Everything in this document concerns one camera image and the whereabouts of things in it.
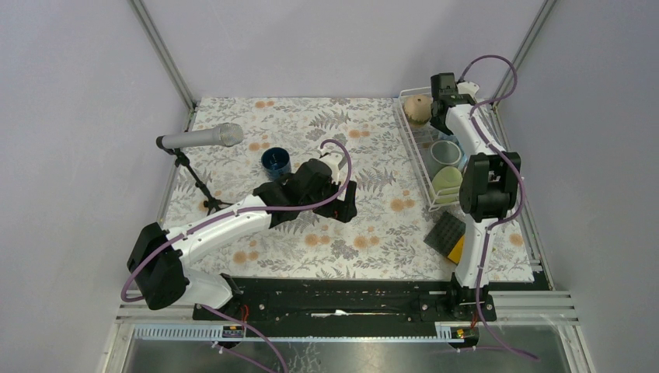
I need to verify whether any grey-green cup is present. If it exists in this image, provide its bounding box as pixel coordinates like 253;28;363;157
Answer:
427;140;461;177

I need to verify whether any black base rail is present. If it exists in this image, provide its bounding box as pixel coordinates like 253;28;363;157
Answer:
220;277;475;336

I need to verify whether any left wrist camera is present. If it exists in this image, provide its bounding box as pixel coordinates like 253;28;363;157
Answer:
319;152;347;183

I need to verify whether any beige ribbed cup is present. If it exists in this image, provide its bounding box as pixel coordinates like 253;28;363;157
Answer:
403;95;432;126

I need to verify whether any dark grey building plate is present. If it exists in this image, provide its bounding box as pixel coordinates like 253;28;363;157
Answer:
424;211;465;258

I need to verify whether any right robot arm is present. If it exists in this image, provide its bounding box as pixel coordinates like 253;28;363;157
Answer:
431;73;521;321

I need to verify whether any white wire dish rack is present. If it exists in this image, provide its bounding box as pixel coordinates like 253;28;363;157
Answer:
396;87;469;211

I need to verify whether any silver microphone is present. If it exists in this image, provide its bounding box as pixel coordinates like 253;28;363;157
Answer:
155;123;244;151

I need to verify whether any right aluminium frame post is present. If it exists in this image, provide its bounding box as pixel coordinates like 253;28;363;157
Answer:
493;0;560;97

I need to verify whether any left aluminium frame post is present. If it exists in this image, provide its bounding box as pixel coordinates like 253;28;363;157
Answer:
127;0;197;111

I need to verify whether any light blue cup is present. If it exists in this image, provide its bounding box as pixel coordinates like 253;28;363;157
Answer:
453;136;468;173

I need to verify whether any dark blue cup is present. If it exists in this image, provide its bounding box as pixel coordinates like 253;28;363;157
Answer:
260;147;291;181

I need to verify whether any light green cup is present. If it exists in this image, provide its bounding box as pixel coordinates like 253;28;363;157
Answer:
430;166;463;204

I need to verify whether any aluminium frame post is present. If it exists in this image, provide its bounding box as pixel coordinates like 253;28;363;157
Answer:
493;0;560;97
127;0;197;111

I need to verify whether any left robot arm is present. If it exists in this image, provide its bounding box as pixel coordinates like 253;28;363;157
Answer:
127;159;357;319

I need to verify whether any floral table mat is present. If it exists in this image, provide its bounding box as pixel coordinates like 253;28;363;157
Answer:
147;98;519;290

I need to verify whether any white cable duct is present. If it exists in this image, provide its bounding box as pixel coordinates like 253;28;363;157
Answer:
133;323;476;346

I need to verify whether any black tripod mic stand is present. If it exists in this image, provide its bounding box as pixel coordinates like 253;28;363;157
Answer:
170;148;230;215

